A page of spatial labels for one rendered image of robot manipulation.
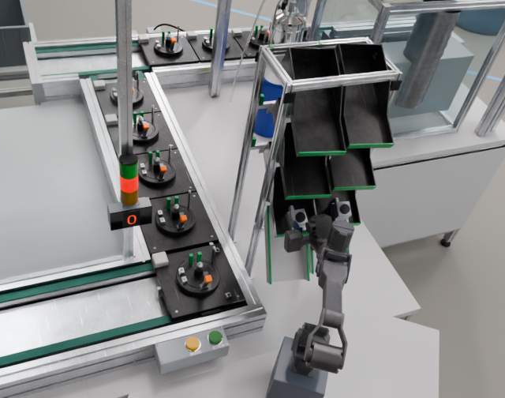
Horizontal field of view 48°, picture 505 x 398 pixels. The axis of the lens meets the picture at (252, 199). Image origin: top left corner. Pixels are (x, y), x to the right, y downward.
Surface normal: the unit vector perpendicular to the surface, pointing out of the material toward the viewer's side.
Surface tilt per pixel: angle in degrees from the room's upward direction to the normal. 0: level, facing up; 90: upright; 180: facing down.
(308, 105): 25
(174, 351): 0
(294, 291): 0
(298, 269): 45
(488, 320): 0
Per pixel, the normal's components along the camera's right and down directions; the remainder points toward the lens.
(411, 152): 0.15, -0.70
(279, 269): 0.25, 0.01
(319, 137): 0.21, -0.33
